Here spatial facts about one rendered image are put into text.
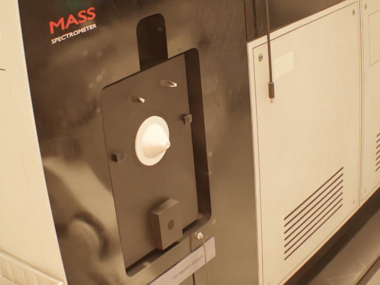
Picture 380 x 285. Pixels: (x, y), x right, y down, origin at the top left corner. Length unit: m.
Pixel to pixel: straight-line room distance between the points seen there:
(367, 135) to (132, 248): 0.71
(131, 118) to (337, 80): 0.54
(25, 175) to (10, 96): 0.09
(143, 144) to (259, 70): 0.26
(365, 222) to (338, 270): 0.21
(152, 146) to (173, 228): 0.13
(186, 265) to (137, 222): 0.13
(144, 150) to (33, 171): 0.17
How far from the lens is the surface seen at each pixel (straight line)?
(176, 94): 0.90
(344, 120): 1.34
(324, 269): 1.43
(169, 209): 0.91
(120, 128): 0.83
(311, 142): 1.22
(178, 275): 0.97
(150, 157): 0.87
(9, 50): 0.71
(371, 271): 1.52
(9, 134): 0.76
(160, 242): 0.92
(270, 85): 1.04
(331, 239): 1.49
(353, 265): 1.44
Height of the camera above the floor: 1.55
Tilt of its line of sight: 24 degrees down
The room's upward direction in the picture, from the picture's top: 5 degrees counter-clockwise
